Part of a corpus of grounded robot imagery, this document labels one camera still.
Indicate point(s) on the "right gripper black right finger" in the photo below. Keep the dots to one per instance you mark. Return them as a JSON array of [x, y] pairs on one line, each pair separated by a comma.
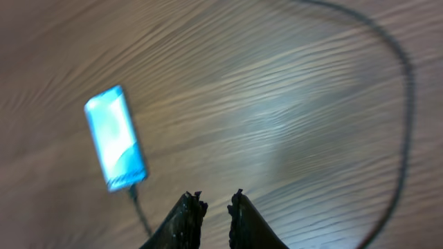
[[248, 229]]

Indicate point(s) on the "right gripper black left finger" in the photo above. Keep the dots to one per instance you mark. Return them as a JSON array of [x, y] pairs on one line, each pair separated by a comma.
[[181, 229]]

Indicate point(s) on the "Galaxy smartphone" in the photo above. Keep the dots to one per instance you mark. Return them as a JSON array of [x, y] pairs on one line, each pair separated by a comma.
[[115, 140]]

